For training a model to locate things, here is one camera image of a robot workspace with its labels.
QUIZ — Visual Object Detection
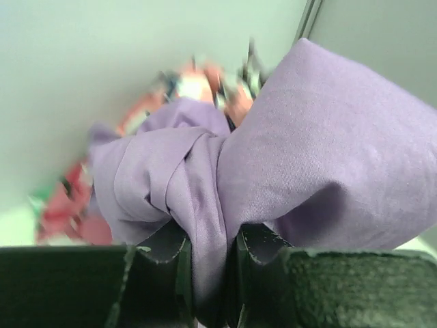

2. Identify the right aluminium frame post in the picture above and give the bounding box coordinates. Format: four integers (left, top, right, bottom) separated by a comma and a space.
293, 0, 324, 44

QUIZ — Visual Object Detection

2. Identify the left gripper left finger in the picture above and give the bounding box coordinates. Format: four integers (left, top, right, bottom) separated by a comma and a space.
1, 222, 195, 328

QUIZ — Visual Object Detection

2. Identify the crimson pink camouflage cloth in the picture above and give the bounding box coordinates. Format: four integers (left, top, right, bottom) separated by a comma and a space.
33, 159, 113, 245

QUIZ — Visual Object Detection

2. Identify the lilac purple cloth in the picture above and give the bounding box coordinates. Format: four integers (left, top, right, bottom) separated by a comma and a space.
89, 39, 436, 306

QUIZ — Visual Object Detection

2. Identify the pink patterned cloth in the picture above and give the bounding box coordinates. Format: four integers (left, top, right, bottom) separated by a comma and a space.
116, 53, 269, 135

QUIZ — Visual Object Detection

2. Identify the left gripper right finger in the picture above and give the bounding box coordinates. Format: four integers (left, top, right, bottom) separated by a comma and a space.
228, 224, 436, 327

